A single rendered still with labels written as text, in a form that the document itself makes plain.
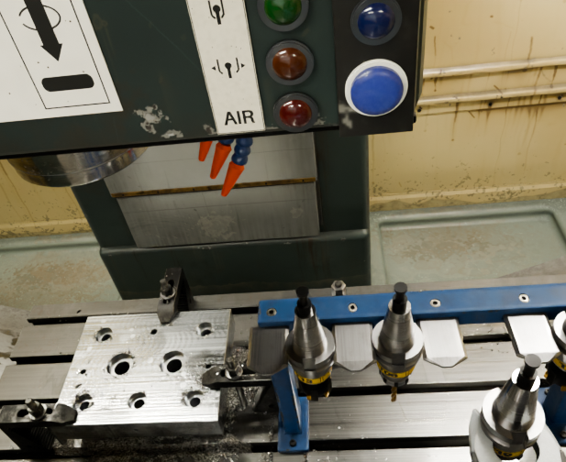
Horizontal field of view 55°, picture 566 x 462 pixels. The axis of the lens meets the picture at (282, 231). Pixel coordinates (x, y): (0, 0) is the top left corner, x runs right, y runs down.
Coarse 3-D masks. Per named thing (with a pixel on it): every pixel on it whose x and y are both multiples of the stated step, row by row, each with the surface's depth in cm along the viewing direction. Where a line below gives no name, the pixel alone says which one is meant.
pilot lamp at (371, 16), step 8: (368, 8) 28; (376, 8) 28; (384, 8) 28; (360, 16) 28; (368, 16) 28; (376, 16) 28; (384, 16) 28; (392, 16) 28; (360, 24) 28; (368, 24) 28; (376, 24) 28; (384, 24) 28; (392, 24) 28; (368, 32) 29; (376, 32) 28; (384, 32) 29
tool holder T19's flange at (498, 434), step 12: (492, 396) 60; (540, 408) 59; (480, 420) 61; (492, 420) 58; (540, 420) 58; (492, 432) 58; (504, 432) 57; (516, 432) 57; (528, 432) 57; (540, 432) 57; (504, 444) 58; (528, 444) 58
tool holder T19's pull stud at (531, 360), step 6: (528, 354) 52; (534, 354) 52; (528, 360) 52; (534, 360) 52; (540, 360) 51; (522, 366) 54; (528, 366) 51; (534, 366) 51; (522, 372) 53; (528, 372) 52; (534, 372) 52; (516, 378) 54; (522, 378) 53; (528, 378) 53; (534, 378) 52; (522, 384) 53; (528, 384) 53
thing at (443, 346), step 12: (420, 324) 69; (432, 324) 69; (444, 324) 69; (456, 324) 69; (432, 336) 68; (444, 336) 68; (456, 336) 67; (432, 348) 67; (444, 348) 66; (456, 348) 66; (432, 360) 65; (444, 360) 65; (456, 360) 65
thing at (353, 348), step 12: (336, 324) 71; (348, 324) 71; (360, 324) 70; (336, 336) 70; (348, 336) 69; (360, 336) 69; (336, 348) 68; (348, 348) 68; (360, 348) 68; (372, 348) 68; (336, 360) 67; (348, 360) 67; (360, 360) 67; (372, 360) 66
